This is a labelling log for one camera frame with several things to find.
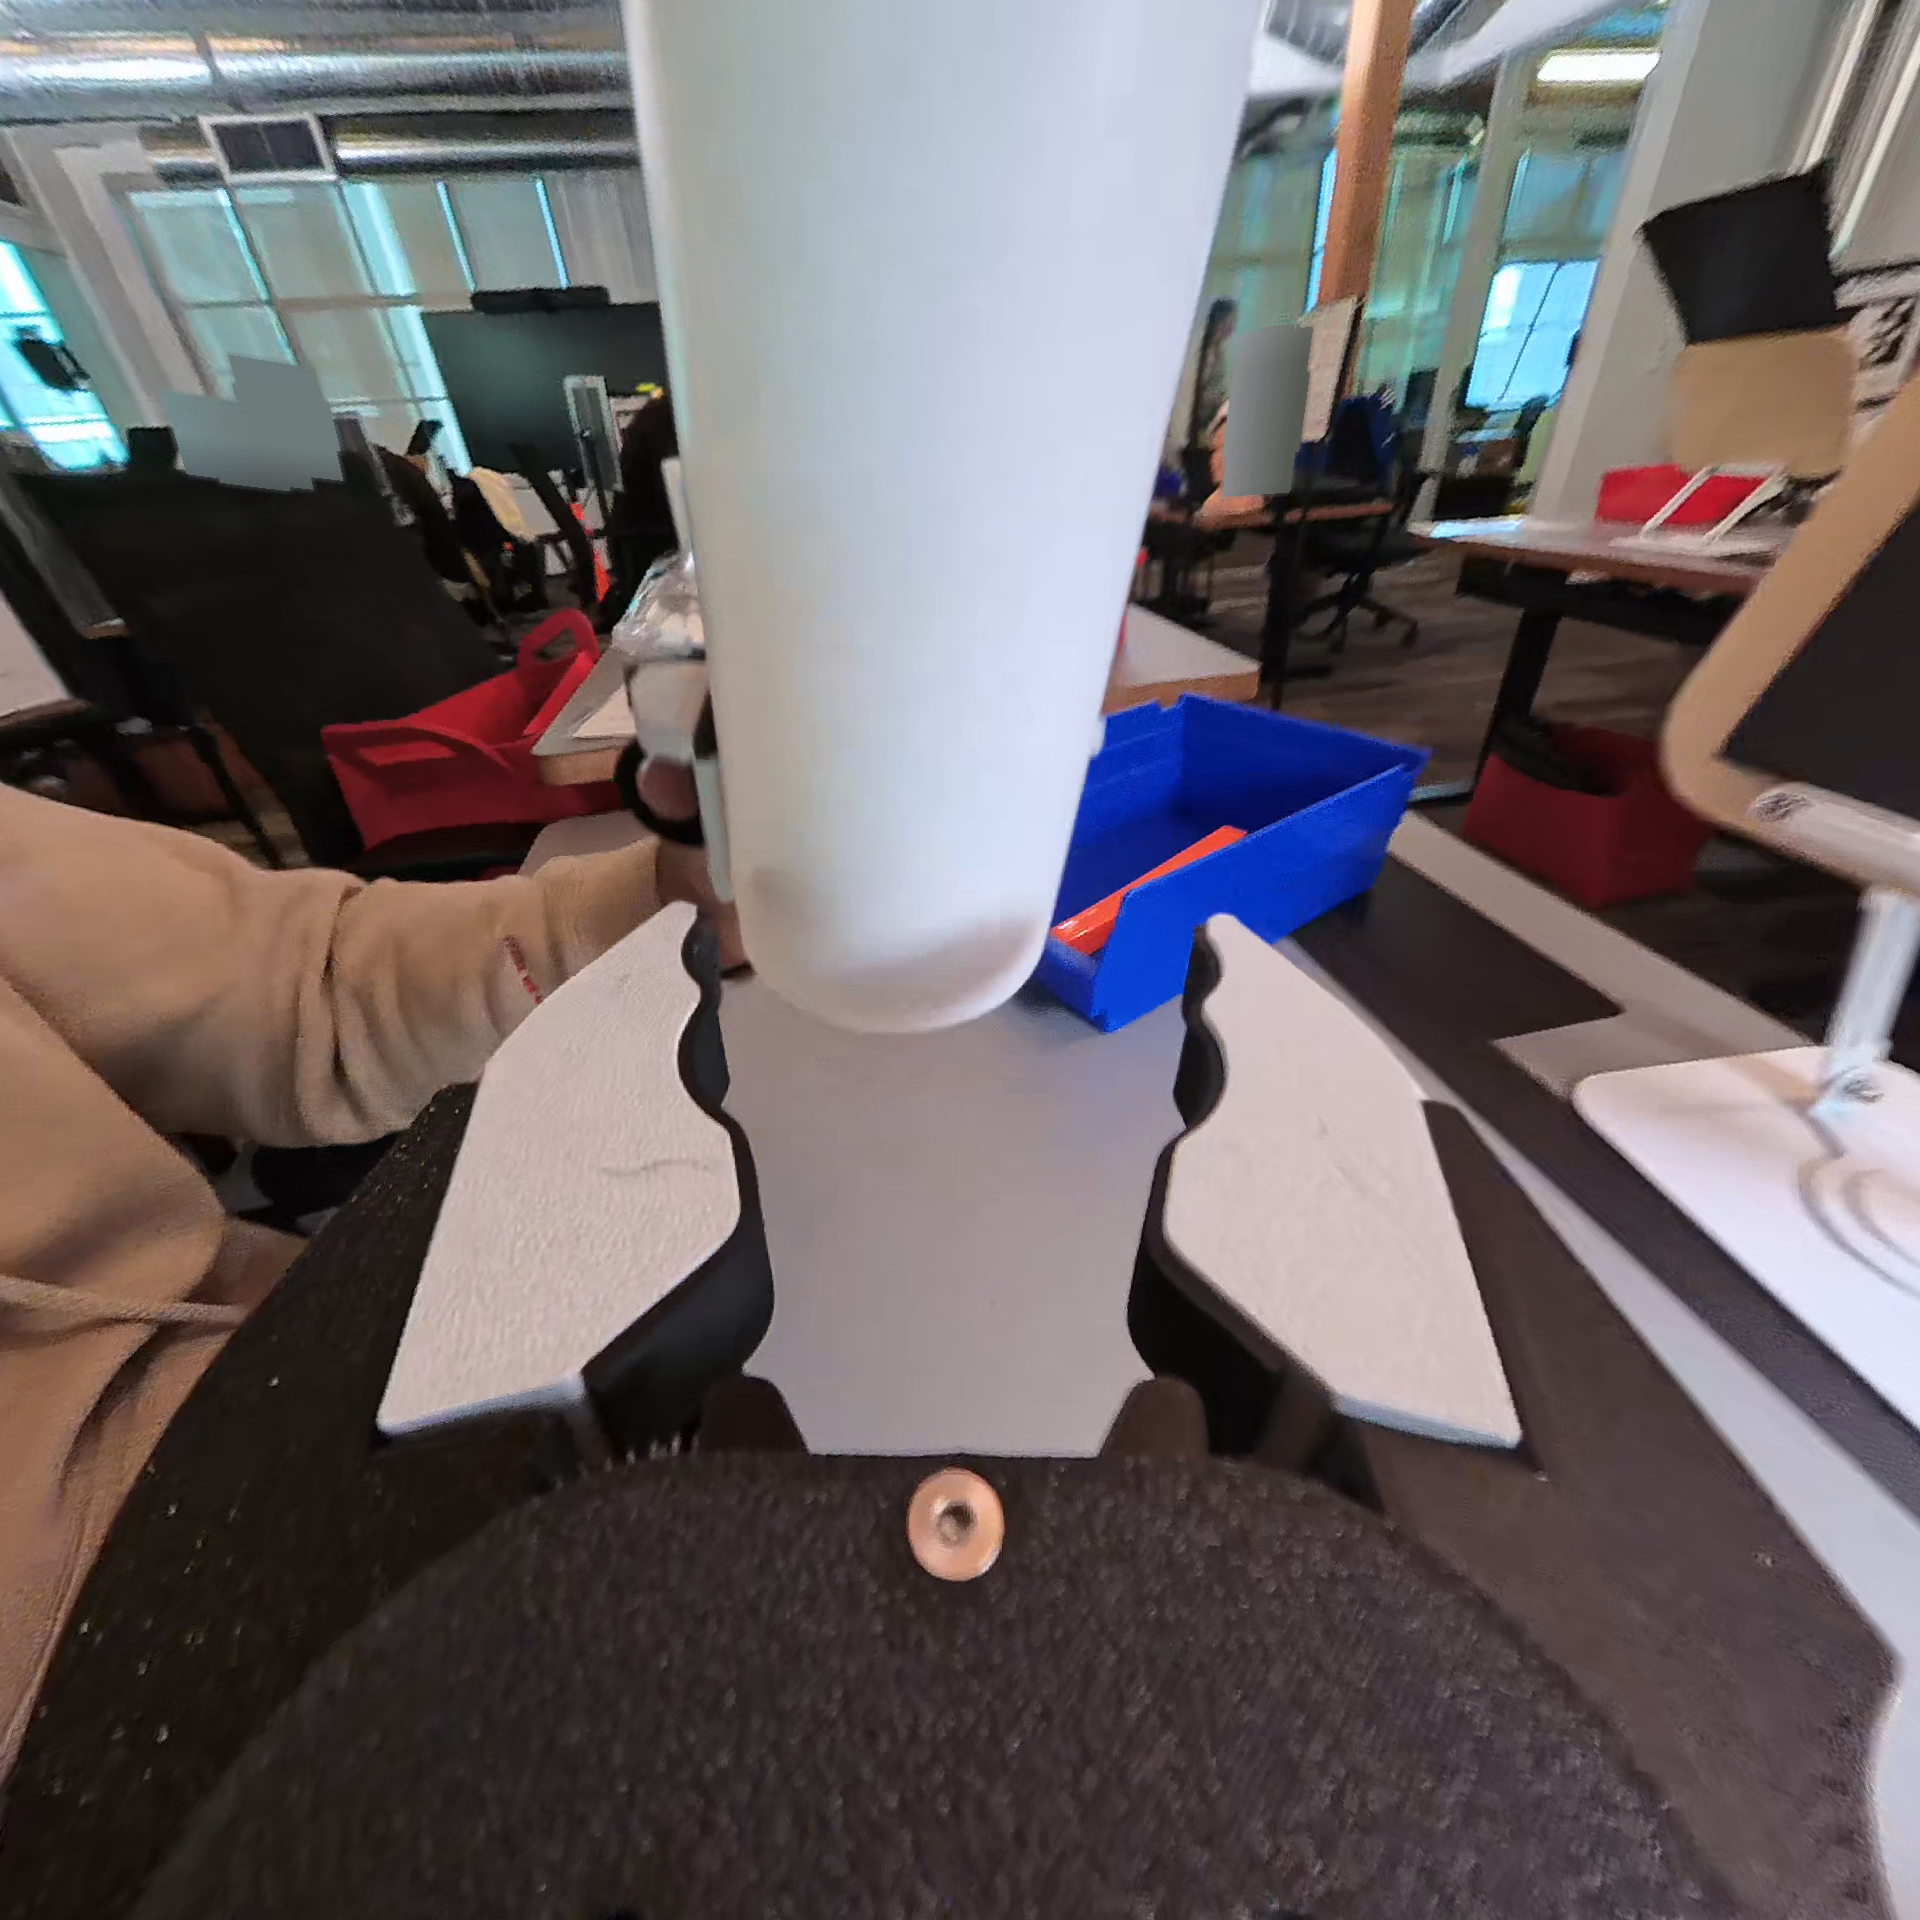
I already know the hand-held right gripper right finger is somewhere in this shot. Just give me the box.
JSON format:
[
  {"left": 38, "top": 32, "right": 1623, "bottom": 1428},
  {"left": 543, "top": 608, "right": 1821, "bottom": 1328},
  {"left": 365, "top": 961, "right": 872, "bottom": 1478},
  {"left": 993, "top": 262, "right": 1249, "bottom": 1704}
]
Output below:
[{"left": 1127, "top": 912, "right": 1526, "bottom": 1466}]

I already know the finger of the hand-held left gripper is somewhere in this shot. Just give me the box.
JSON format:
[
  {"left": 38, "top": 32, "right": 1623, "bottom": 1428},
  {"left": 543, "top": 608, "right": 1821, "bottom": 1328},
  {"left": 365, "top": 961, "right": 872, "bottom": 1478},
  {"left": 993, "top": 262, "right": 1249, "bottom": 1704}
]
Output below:
[{"left": 690, "top": 702, "right": 741, "bottom": 905}]

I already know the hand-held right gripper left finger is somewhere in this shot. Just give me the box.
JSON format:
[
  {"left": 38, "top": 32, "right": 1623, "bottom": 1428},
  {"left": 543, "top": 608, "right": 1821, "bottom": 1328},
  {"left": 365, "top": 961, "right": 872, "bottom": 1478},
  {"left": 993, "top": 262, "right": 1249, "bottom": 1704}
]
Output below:
[{"left": 375, "top": 900, "right": 777, "bottom": 1449}]

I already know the white water bottle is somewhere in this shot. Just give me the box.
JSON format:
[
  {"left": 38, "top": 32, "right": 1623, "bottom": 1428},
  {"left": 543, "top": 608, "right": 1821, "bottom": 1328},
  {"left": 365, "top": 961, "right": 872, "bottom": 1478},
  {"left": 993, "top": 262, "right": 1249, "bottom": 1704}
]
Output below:
[{"left": 618, "top": 0, "right": 1264, "bottom": 1038}]

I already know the person's left forearm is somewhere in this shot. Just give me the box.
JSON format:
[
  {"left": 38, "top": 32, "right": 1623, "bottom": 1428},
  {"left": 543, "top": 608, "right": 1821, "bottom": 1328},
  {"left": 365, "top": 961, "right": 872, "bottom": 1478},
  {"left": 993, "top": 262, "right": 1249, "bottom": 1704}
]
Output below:
[{"left": 0, "top": 780, "right": 669, "bottom": 1149}]

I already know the person's left hand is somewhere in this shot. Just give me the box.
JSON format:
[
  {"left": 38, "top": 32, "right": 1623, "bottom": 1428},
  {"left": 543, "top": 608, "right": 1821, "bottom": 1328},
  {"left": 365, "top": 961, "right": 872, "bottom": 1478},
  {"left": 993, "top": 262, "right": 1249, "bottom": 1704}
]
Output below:
[{"left": 647, "top": 833, "right": 751, "bottom": 974}]

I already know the clear plastic bag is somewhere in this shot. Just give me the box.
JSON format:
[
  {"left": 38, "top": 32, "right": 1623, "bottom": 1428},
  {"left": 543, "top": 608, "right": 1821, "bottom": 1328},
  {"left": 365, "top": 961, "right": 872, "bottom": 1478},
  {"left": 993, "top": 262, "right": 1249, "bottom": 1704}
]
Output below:
[{"left": 615, "top": 552, "right": 711, "bottom": 662}]

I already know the orange block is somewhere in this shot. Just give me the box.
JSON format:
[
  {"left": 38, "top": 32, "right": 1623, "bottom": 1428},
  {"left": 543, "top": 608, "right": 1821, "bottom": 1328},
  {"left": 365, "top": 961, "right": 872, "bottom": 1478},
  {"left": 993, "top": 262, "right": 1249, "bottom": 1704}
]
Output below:
[{"left": 1047, "top": 822, "right": 1249, "bottom": 955}]

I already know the blue plastic bin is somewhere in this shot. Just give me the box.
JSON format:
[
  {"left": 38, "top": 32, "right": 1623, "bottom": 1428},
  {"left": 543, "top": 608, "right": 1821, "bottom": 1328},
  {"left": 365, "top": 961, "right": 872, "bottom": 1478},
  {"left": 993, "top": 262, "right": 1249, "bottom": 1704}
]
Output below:
[{"left": 1031, "top": 690, "right": 1431, "bottom": 1035}]

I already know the large black monitor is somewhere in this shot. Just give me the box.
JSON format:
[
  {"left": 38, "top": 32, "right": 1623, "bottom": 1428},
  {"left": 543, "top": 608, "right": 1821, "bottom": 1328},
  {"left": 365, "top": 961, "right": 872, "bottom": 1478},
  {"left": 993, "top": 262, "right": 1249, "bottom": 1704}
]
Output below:
[{"left": 422, "top": 297, "right": 672, "bottom": 481}]

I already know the black high-back chair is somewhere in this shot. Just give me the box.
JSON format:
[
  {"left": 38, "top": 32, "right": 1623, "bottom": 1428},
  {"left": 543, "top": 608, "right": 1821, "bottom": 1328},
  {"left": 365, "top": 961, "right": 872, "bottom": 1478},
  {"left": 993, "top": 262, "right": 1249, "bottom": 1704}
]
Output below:
[{"left": 0, "top": 462, "right": 505, "bottom": 880}]

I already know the black office chair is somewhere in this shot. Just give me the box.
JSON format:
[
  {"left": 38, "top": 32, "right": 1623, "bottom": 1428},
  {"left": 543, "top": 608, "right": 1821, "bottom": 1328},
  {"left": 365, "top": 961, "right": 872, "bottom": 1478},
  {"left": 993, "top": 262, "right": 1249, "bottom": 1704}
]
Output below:
[{"left": 1303, "top": 477, "right": 1431, "bottom": 650}]

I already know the wooden top desk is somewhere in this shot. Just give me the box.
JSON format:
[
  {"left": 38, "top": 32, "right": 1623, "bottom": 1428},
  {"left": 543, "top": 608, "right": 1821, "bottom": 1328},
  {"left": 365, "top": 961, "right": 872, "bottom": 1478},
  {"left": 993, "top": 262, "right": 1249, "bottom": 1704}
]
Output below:
[{"left": 1416, "top": 514, "right": 1808, "bottom": 788}]

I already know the small red bin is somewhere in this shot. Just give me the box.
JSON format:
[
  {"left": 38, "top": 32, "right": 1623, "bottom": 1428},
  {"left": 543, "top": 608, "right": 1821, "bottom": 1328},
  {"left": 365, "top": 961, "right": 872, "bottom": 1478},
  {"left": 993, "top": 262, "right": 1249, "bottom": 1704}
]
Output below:
[{"left": 1593, "top": 462, "right": 1776, "bottom": 531}]

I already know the small white board stand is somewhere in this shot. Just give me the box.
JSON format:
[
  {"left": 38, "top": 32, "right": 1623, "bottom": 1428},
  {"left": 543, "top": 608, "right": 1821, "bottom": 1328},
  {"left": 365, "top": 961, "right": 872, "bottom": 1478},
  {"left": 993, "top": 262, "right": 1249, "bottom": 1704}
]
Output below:
[{"left": 1631, "top": 462, "right": 1789, "bottom": 544}]

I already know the small wooden board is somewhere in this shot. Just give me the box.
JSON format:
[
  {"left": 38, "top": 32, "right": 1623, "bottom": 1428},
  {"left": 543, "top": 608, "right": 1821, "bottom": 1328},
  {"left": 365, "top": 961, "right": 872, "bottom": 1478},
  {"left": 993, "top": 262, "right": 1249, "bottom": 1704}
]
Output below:
[{"left": 1662, "top": 326, "right": 1865, "bottom": 484}]

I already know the black rectangular panel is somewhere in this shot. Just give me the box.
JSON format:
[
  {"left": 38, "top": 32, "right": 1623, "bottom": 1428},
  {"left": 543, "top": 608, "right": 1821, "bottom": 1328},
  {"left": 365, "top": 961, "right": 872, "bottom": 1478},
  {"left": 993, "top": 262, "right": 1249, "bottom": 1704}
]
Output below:
[{"left": 1639, "top": 163, "right": 1849, "bottom": 349}]

